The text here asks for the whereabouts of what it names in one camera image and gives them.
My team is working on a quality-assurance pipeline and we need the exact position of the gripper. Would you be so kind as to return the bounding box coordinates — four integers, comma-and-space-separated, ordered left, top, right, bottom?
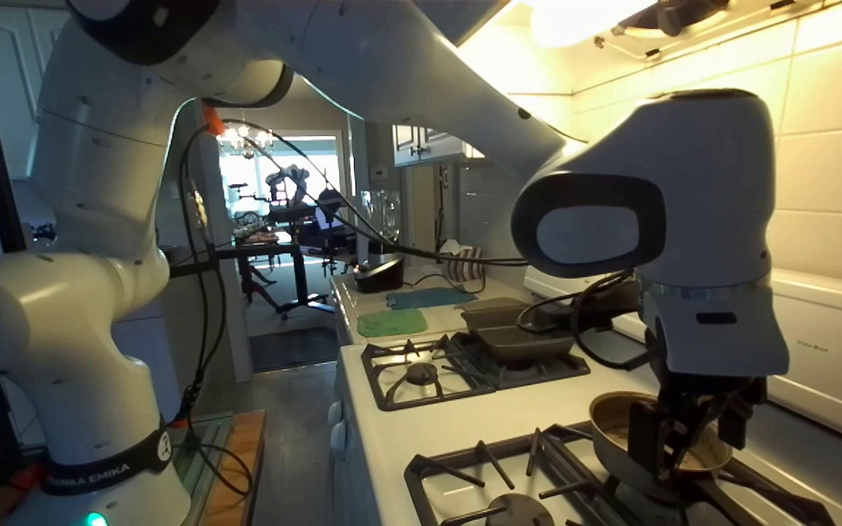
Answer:
629, 321, 769, 477

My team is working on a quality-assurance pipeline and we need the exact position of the small metal saucepan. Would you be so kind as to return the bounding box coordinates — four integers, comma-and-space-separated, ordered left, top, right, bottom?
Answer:
588, 391, 734, 503

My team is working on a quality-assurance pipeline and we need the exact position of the stove burner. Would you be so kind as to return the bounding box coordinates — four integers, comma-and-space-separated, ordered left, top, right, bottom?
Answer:
361, 335, 496, 412
404, 420, 838, 526

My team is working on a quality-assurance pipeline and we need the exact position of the dark loaf pan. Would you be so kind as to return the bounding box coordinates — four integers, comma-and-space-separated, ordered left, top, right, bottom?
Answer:
460, 296, 539, 333
476, 324, 577, 366

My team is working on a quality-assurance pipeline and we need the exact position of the white gas stove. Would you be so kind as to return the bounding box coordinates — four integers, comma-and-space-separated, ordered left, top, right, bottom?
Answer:
327, 267, 842, 526

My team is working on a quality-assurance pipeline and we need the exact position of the striped cloth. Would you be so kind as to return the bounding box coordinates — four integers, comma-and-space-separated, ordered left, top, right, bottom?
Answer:
441, 245, 487, 283

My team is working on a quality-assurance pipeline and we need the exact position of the teal cloth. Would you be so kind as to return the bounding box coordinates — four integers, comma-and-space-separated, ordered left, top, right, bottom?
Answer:
385, 286, 477, 311

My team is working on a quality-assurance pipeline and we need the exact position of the green cloth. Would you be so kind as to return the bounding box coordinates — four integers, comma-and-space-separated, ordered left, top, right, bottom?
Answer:
357, 308, 430, 339

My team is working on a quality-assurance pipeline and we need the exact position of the blender with glass jar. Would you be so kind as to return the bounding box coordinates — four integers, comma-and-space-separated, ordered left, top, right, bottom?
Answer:
353, 190, 406, 295

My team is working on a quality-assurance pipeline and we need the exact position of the dark floor mat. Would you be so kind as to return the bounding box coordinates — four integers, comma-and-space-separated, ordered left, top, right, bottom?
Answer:
249, 325, 341, 373

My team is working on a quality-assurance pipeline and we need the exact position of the range hood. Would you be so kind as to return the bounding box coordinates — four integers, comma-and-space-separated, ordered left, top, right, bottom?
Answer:
458, 0, 842, 63

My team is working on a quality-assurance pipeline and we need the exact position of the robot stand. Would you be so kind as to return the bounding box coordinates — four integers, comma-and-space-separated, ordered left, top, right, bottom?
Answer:
0, 409, 268, 526

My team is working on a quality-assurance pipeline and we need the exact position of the dark table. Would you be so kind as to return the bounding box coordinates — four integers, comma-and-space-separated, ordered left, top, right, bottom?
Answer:
216, 164, 357, 316

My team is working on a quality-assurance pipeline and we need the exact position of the chandelier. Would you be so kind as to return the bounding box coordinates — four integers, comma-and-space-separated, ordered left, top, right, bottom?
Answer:
216, 121, 276, 160

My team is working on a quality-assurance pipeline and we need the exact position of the white cabinet door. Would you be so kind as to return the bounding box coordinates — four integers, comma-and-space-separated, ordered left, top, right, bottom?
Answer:
0, 4, 65, 181

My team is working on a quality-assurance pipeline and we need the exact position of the wall cabinet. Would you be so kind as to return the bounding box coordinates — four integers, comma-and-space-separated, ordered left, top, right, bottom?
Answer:
392, 124, 467, 168

